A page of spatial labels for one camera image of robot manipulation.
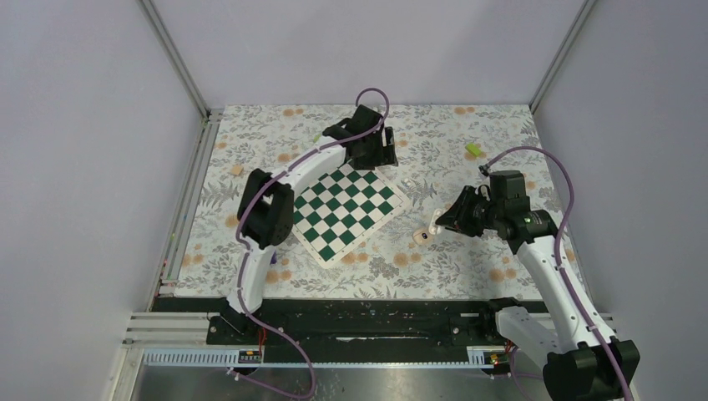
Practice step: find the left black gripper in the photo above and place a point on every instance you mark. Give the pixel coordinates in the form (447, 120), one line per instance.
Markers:
(385, 155)

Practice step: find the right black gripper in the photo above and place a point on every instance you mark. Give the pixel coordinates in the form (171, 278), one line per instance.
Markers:
(457, 217)

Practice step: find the white earbud case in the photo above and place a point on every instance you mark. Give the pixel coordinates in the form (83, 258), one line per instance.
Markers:
(434, 228)

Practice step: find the beige earbud charging case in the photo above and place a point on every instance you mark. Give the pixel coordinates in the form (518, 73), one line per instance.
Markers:
(422, 237)

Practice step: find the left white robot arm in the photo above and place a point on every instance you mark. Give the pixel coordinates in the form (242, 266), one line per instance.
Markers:
(266, 210)

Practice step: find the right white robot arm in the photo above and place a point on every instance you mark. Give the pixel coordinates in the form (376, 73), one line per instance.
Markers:
(581, 358)

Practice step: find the floral patterned table mat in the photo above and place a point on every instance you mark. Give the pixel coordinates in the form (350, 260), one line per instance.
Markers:
(430, 147)

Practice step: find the green block right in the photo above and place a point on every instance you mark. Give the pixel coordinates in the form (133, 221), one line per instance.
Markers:
(472, 149)

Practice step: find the green white chessboard mat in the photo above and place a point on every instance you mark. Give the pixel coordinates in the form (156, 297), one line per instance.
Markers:
(343, 209)

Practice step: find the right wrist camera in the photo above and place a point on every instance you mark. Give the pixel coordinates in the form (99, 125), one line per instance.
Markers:
(483, 169)

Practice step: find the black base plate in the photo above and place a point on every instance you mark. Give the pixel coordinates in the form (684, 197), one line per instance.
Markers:
(362, 331)

